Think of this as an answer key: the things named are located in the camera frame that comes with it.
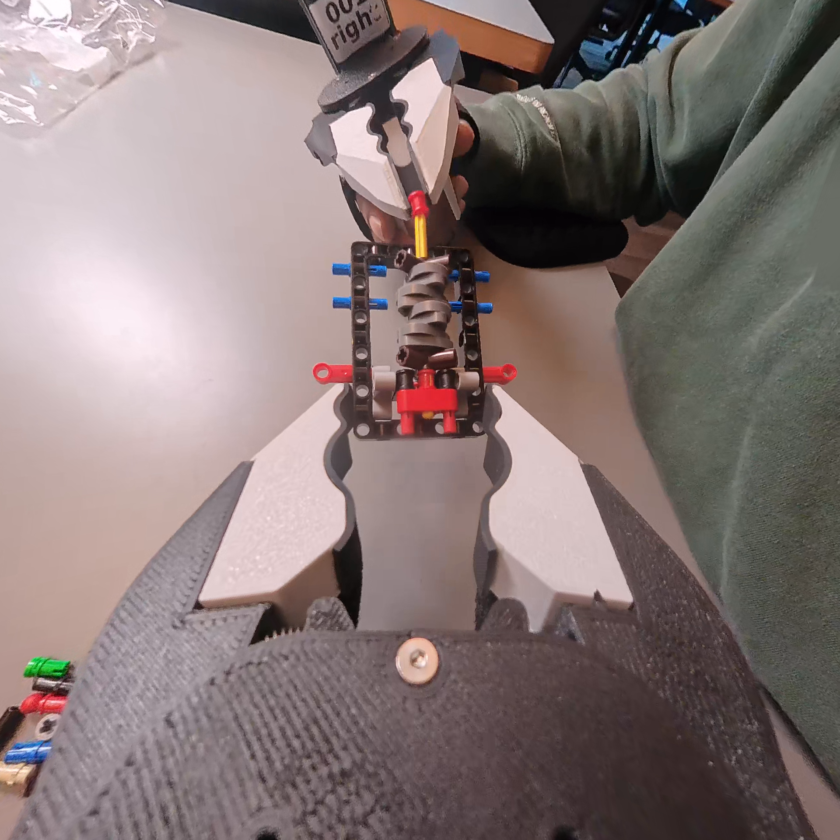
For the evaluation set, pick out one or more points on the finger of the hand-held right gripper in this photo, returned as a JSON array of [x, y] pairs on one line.
[[364, 154], [433, 124]]

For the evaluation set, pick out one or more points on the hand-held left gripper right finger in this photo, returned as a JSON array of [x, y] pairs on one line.
[[551, 525]]

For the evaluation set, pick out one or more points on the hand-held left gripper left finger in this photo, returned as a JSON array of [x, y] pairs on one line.
[[275, 525]]

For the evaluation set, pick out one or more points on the yellow axle with red bush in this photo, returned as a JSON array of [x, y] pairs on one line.
[[420, 226]]

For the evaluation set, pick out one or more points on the black frame lego assembly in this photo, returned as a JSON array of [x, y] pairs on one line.
[[420, 321]]

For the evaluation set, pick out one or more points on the person's right forearm green sleeve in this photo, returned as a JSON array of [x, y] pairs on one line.
[[623, 118]]

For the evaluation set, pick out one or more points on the pile of loose lego pieces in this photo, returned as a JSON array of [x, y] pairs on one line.
[[39, 715]]

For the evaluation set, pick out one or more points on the person's right hand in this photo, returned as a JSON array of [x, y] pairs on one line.
[[380, 223]]

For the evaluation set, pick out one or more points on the wood-edged background table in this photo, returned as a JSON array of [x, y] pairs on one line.
[[485, 33]]

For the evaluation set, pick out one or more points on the person's green sweatshirt torso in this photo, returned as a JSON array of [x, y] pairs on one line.
[[741, 426]]

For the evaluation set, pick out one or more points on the clear plastic bag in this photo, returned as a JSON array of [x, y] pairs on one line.
[[59, 59]]

